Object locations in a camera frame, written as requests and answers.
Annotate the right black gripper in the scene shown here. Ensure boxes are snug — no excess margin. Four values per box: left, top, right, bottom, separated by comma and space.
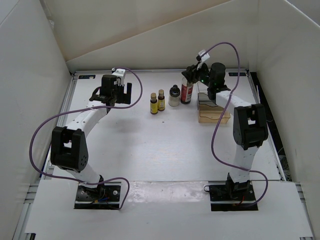
181, 62, 213, 88

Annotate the tall red label sauce bottle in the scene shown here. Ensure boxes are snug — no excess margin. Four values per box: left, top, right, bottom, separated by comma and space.
180, 77, 194, 104

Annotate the white powder jar black lid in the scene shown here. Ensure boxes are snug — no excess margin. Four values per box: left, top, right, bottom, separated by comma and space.
168, 84, 181, 107

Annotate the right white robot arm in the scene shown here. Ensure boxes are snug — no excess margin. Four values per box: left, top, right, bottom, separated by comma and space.
182, 62, 268, 200

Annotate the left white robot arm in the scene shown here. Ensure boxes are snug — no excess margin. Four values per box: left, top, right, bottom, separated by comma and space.
50, 68, 132, 200

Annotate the tiered plastic condiment rack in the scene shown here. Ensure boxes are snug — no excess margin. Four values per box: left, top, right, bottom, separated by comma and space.
196, 82, 224, 124

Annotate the left small yellow label bottle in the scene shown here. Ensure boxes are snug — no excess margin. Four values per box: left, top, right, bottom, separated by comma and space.
150, 92, 158, 115

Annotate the small yellow label bottle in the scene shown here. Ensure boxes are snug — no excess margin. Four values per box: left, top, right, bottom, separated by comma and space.
150, 92, 158, 115
158, 89, 166, 111

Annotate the right small yellow label bottle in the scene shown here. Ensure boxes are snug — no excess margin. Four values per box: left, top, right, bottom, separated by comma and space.
158, 89, 166, 111

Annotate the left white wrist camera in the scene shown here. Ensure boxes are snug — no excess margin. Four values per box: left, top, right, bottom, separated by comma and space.
111, 67, 126, 83

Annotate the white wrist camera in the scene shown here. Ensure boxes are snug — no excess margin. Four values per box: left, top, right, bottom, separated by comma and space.
196, 49, 210, 67
111, 67, 126, 83

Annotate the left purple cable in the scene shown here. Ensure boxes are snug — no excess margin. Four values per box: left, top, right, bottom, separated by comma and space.
29, 67, 143, 210

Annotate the purple cable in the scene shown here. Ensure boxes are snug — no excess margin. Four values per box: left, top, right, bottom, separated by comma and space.
29, 67, 143, 210
203, 41, 270, 207

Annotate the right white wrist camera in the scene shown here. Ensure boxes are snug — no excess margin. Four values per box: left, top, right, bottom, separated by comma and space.
196, 49, 210, 67

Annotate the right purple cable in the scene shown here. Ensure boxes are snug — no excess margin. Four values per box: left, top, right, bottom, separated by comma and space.
203, 41, 270, 207

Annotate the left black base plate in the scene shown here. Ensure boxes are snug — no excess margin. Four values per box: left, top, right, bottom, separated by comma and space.
74, 184, 121, 210

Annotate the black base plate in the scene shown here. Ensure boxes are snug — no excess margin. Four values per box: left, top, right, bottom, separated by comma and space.
74, 184, 121, 210
203, 184, 259, 212

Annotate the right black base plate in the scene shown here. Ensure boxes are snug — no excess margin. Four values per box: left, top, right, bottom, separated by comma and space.
203, 184, 259, 212

